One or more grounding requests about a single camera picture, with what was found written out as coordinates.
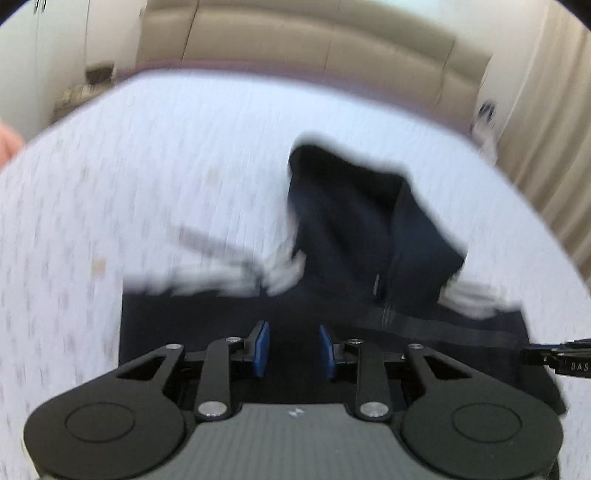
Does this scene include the black hoodie white stripes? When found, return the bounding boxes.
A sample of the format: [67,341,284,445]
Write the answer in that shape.
[119,143,566,414]

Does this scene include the beige curtain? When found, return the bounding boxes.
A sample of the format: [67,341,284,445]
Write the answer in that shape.
[498,1,590,272]

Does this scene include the bed with floral sheet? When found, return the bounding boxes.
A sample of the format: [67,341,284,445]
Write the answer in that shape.
[1,70,590,479]

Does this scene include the white tote bag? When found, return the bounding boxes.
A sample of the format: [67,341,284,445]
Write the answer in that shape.
[470,100,498,165]

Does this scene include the pink folded blanket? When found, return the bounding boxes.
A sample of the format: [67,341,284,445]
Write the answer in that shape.
[0,122,25,168]

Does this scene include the left bedside table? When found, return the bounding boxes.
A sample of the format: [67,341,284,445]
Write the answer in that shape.
[51,81,115,124]

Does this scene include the brown patterned bag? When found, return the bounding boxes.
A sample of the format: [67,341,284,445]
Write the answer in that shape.
[85,62,114,85]

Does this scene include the beige padded headboard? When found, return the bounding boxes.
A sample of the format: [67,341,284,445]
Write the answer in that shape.
[136,1,491,129]

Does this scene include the white wardrobe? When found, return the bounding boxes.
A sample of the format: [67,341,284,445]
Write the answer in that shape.
[1,0,146,140]

